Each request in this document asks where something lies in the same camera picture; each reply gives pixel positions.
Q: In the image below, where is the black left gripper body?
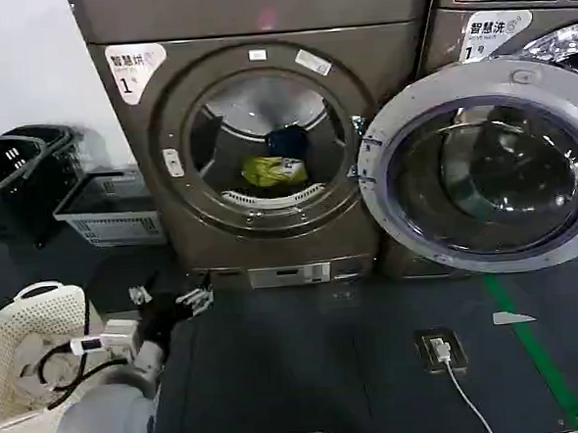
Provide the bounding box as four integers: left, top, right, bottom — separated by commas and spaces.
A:
134, 290, 186, 358

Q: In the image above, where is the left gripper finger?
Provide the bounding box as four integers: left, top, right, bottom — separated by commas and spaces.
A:
126, 269, 162, 307
172, 271, 217, 319

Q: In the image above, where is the grey slotted plastic crate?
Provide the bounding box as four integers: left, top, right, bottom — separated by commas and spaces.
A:
50, 167, 169, 253

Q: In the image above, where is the pale clothes pile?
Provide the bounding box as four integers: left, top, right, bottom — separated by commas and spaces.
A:
9, 328, 112, 395

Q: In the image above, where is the white perforated laundry basket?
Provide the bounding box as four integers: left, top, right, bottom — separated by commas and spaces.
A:
0, 278, 110, 433

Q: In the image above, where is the yellow-green garment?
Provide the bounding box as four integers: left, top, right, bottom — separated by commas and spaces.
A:
239, 152, 310, 189

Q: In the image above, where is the black plastic laundry basket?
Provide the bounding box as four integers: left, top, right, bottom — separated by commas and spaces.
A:
1, 121, 90, 196
0, 132, 59, 243

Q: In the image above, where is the navy blue garment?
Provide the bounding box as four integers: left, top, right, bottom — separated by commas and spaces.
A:
263, 123, 313, 160

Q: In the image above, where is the white power plug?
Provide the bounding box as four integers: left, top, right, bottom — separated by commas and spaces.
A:
425, 335, 456, 367

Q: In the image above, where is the metal floor socket box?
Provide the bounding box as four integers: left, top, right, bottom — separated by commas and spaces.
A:
412, 326, 472, 375

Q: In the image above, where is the white floor tape piece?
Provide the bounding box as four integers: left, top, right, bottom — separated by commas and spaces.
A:
491, 309, 538, 326

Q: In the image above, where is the round glass dryer door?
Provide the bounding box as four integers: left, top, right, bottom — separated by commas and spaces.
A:
351, 53, 578, 283

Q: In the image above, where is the green floor tape line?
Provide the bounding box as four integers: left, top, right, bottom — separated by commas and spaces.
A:
482, 268, 578, 433

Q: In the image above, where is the grey front-load washing machine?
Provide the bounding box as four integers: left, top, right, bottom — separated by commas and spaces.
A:
363, 0, 578, 284

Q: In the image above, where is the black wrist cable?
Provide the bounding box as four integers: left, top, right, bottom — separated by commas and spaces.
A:
31, 283, 137, 410

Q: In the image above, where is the white power cable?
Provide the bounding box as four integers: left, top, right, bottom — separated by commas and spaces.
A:
443, 358, 504, 433

